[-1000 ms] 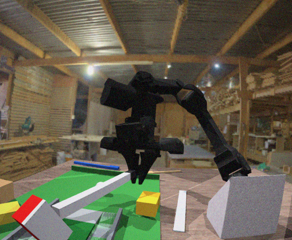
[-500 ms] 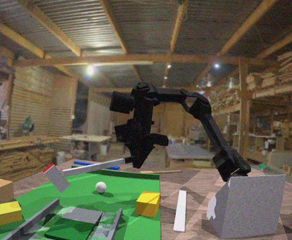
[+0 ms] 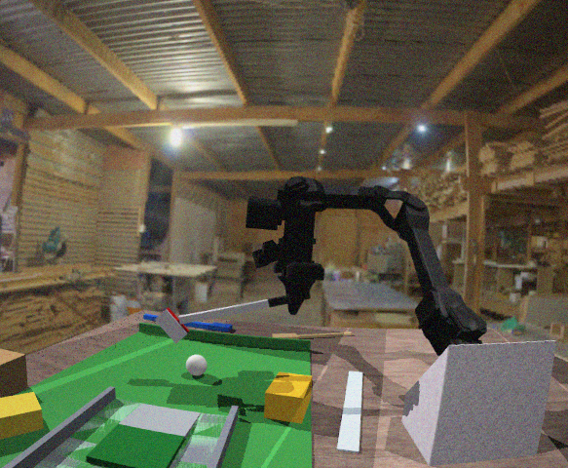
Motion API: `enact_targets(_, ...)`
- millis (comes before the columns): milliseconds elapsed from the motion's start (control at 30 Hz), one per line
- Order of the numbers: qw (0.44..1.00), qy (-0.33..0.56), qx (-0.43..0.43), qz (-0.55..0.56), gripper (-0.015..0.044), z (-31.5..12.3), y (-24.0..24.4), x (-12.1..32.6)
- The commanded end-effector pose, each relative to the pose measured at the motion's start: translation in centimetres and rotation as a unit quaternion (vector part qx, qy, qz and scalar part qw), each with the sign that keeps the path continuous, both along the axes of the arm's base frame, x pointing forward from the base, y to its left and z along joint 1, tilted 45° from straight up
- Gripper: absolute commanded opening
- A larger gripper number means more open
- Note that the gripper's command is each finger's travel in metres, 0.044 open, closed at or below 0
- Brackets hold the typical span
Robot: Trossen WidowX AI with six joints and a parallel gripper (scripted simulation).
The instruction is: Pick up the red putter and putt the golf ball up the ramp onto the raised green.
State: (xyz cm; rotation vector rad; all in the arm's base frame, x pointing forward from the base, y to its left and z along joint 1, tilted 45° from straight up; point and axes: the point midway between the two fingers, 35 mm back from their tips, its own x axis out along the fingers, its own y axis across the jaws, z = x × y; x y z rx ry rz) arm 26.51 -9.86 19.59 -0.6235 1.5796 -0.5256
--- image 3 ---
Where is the white golf ball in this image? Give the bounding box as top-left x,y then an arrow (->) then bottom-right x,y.
185,354 -> 208,375

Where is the white flat bar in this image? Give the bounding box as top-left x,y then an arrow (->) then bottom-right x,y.
337,371 -> 362,453

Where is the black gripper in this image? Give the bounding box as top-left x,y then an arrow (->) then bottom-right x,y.
274,231 -> 325,315

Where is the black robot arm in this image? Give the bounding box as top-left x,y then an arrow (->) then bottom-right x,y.
246,176 -> 487,356

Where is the green putting mat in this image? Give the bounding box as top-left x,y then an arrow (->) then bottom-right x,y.
0,331 -> 312,468

